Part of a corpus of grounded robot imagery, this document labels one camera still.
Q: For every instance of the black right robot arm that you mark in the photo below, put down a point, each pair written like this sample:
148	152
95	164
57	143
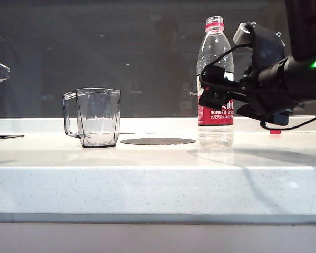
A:
305	31

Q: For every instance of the red bottle cap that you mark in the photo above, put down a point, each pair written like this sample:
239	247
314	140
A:
275	132

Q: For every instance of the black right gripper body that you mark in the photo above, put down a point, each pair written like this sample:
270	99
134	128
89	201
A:
266	95

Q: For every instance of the white cabinet front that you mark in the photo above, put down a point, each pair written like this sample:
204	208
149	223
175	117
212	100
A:
158	238

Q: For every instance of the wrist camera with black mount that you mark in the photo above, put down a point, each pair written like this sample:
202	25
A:
268	44

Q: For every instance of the dark flat panel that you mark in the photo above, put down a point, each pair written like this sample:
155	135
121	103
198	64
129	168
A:
4	137

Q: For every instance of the clear angular plastic mug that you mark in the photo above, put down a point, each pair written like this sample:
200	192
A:
100	126

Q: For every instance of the clear red-label water bottle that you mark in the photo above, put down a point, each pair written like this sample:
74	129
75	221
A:
214	47

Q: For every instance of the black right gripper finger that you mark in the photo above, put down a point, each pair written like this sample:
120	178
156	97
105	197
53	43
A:
216	98
216	76

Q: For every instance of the dark round flat disc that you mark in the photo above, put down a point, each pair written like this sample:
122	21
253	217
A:
158	141

